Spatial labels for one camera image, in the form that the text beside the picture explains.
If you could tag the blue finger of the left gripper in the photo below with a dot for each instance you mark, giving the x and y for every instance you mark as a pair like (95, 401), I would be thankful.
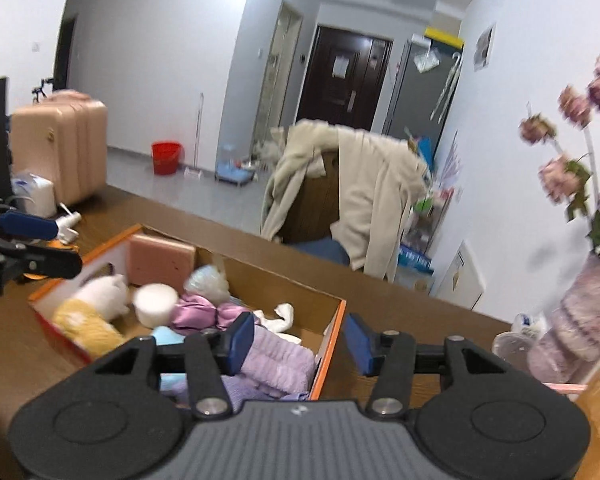
(30, 224)
(51, 262)

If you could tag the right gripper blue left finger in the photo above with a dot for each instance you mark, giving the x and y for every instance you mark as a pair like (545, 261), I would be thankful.
(208, 358)

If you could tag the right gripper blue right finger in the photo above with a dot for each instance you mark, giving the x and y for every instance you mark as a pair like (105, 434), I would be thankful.
(389, 357)

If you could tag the purple satin cloth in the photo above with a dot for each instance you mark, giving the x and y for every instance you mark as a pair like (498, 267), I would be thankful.
(194, 313)

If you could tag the light blue plush toy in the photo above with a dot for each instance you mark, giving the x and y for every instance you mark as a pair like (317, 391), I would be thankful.
(171, 383)

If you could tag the yellow white plush toy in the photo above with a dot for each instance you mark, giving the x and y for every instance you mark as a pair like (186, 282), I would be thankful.
(86, 317)

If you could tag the plastic cup with wrap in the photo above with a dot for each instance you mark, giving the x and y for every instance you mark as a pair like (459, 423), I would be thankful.
(208, 282)

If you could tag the lilac towel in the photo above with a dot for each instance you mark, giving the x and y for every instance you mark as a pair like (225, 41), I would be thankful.
(277, 366)

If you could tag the white tissue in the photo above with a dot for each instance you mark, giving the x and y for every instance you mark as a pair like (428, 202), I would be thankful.
(281, 323)

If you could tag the pink layered sponge block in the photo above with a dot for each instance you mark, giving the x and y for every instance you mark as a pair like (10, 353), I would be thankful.
(157, 260)

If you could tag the purple knitted pouch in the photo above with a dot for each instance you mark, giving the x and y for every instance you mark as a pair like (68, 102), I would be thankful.
(239, 390)

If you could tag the white electronic device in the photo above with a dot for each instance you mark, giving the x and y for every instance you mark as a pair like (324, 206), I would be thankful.
(34, 195)

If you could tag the red cardboard box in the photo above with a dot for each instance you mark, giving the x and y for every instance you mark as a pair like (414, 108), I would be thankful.
(317, 316)

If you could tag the pink ribbed suitcase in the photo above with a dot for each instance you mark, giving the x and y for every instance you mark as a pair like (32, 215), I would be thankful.
(62, 139)

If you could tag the red plastic bucket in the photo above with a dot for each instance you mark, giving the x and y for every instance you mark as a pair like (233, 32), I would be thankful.
(166, 157)

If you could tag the beige coat on chair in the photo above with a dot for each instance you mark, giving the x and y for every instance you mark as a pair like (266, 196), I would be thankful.
(380, 178)

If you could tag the white dog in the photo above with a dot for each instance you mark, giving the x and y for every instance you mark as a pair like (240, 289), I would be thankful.
(267, 152)

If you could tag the pink marbled vase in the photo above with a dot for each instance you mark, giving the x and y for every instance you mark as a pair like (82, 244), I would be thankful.
(571, 346)

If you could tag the grey refrigerator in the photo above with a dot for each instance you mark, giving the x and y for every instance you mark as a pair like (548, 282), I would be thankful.
(422, 94)

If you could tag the dark entrance door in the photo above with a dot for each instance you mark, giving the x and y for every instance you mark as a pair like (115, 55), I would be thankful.
(344, 78)

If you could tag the dried pink roses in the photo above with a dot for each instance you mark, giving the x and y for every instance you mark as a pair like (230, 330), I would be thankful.
(567, 180)

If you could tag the yellow box on fridge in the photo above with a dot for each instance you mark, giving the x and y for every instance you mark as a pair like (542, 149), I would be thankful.
(444, 38)

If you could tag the wall picture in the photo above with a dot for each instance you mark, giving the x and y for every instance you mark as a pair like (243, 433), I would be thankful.
(484, 47)

